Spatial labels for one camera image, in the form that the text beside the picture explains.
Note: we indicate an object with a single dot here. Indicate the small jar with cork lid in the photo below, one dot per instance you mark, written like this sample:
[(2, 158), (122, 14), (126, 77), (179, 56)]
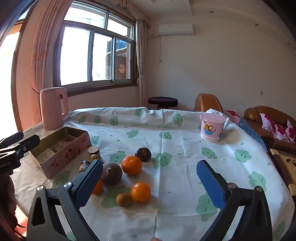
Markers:
[(93, 150)]

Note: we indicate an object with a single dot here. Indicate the oblong dark wrinkled fruit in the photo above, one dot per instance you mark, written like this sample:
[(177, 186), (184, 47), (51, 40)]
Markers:
[(83, 166)]

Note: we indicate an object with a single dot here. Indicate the beige curtain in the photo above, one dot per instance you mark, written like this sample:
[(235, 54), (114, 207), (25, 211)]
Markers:
[(140, 58)]

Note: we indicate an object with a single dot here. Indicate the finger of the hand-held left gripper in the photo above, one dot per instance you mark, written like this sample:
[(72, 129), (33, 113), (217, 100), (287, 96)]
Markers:
[(30, 141), (16, 136)]

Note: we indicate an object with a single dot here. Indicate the smooth orange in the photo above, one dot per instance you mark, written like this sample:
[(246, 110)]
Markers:
[(140, 192)]

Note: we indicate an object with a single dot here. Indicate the air conditioner pipe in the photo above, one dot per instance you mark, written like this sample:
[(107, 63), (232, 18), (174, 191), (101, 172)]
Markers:
[(160, 46)]

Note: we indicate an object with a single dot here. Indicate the printed paper packets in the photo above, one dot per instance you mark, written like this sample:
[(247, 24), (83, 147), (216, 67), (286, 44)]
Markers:
[(57, 146)]

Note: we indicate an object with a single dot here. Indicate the brown round fruit with stem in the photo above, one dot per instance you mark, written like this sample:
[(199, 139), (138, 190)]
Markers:
[(112, 173)]

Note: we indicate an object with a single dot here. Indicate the blue plaid cloth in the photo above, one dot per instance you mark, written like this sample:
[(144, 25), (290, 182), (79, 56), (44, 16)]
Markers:
[(251, 132)]

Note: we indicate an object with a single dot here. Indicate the pink electric kettle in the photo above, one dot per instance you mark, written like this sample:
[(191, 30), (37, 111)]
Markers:
[(52, 109)]

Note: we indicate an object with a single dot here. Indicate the window sticker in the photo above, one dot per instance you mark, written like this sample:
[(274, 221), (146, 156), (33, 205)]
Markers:
[(121, 68)]

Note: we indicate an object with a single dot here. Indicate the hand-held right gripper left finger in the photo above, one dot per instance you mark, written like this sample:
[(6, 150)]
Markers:
[(89, 183)]

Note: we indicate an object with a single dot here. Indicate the pink tin box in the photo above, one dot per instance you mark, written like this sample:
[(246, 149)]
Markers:
[(67, 157)]

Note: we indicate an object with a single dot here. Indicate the red floral cloth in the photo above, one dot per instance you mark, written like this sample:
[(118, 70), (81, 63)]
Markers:
[(233, 115)]

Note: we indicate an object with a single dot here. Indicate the wooden coffee table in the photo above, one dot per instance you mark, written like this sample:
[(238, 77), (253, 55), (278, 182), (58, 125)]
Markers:
[(283, 162)]

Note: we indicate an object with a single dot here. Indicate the dark round stool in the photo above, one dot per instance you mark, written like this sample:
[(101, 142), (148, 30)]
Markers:
[(163, 101)]

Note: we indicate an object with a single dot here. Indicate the white air conditioner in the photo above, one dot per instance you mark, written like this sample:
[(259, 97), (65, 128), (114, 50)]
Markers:
[(175, 29)]

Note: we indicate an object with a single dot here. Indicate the floral cushion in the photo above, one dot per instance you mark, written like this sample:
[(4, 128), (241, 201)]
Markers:
[(270, 125), (291, 132)]

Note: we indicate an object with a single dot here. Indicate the large bumpy orange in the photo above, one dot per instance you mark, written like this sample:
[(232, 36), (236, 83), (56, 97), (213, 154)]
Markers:
[(131, 165)]

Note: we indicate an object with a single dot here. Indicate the person's left hand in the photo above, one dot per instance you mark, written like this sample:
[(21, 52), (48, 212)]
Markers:
[(9, 192)]

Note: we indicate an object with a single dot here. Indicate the pink cartoon cup with lid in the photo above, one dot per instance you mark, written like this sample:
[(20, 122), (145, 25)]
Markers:
[(211, 132)]

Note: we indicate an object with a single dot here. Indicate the curtain valance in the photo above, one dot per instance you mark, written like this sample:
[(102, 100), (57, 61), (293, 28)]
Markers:
[(136, 12)]

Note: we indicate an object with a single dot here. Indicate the small tan round fruit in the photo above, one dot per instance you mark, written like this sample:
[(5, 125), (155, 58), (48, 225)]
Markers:
[(124, 199), (94, 158)]

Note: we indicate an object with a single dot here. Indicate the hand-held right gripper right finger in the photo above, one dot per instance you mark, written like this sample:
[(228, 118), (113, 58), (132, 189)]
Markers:
[(210, 183)]

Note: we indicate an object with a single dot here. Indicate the pink curtain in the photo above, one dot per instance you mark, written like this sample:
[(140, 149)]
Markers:
[(44, 46)]

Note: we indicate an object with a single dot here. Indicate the small orange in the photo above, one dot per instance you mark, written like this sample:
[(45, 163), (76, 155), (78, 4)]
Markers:
[(98, 188)]

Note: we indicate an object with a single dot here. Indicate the round dark wrinkled fruit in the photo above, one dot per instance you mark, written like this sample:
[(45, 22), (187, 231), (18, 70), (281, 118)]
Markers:
[(143, 154)]

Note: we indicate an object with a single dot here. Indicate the brown leather sofa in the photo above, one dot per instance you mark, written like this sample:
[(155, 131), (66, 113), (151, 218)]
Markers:
[(254, 113)]

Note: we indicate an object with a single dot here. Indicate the brown leather armchair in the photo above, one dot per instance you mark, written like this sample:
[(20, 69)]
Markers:
[(207, 102)]

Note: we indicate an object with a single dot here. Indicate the sliding window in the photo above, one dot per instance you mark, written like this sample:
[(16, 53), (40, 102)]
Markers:
[(76, 53)]

